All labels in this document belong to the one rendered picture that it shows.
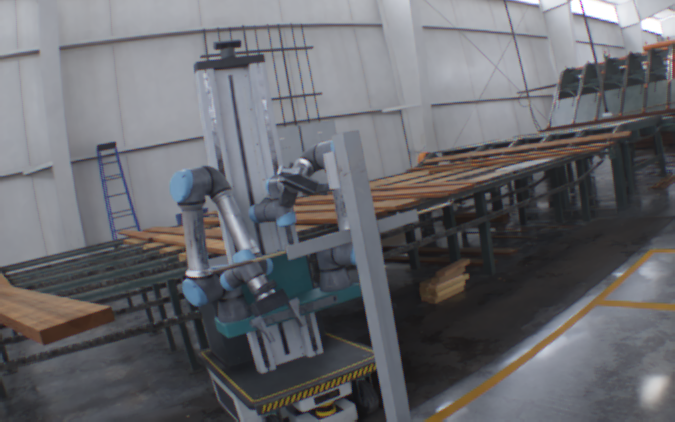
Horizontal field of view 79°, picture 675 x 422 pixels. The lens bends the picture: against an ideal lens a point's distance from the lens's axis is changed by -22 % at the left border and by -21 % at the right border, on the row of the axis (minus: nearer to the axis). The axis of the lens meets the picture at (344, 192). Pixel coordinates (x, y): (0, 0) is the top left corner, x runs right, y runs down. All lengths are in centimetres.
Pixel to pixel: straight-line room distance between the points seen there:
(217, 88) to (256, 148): 34
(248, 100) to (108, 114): 681
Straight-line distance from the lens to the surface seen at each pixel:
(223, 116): 233
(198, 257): 197
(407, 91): 1171
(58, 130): 803
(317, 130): 977
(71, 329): 159
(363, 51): 1166
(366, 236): 152
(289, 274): 233
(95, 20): 956
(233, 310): 210
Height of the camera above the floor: 123
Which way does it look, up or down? 4 degrees down
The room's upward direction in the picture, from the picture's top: 11 degrees counter-clockwise
